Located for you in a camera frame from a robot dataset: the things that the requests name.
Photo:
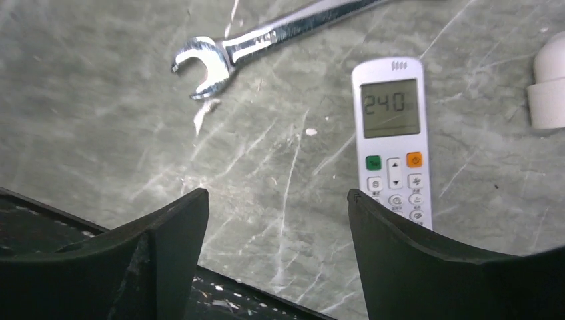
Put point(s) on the white remote control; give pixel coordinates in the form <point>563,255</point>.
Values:
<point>392,136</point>

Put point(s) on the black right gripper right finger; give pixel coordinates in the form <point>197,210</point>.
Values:
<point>410,272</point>

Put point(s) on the white pipe elbow fitting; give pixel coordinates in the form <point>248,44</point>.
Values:
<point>546,95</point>

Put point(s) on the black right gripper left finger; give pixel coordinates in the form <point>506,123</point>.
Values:
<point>143,269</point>

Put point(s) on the silver combination wrench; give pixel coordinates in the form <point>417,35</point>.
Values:
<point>222,58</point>

